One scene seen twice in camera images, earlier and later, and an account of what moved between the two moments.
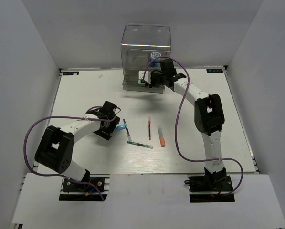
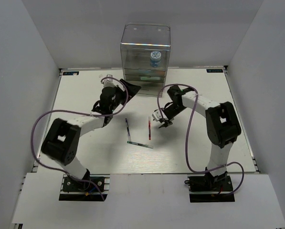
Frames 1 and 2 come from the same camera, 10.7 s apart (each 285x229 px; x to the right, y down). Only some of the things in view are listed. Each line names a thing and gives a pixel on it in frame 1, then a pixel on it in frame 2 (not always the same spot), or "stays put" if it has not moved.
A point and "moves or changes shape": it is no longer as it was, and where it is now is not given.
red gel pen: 149,128 stays put
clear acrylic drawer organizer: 141,44 stays put
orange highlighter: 162,140 moves or changes shape
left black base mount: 72,191 stays put
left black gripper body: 112,124 → 120,97
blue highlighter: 120,127 moves or changes shape
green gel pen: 138,144 stays put
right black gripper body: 157,79 → 173,109
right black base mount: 211,187 stays put
